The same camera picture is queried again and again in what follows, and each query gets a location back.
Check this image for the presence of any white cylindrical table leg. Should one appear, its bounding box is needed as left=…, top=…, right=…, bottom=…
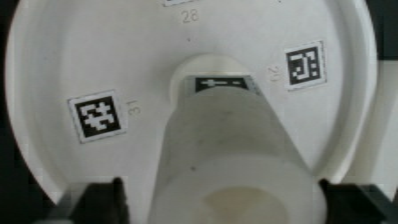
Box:
left=146, top=74, right=329, bottom=224

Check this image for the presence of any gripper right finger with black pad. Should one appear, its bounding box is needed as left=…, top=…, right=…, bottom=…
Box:
left=318, top=179, right=398, bottom=224

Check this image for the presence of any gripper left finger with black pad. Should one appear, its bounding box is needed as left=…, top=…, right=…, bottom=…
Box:
left=50, top=177, right=130, bottom=224

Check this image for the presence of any white round table top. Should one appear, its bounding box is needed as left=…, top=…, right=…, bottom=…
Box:
left=5, top=0, right=377, bottom=224

